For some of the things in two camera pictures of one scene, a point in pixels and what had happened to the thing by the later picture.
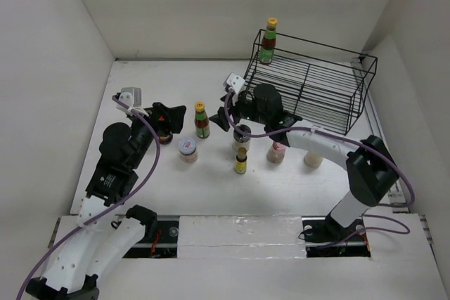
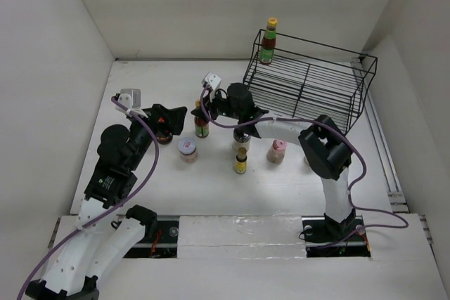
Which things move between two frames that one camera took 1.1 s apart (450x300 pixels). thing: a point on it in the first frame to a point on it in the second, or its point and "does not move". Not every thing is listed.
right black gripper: (221, 119) to (218, 93)
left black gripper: (172, 118) does not move
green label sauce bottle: (268, 45) does not move
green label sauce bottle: (201, 121) does not move
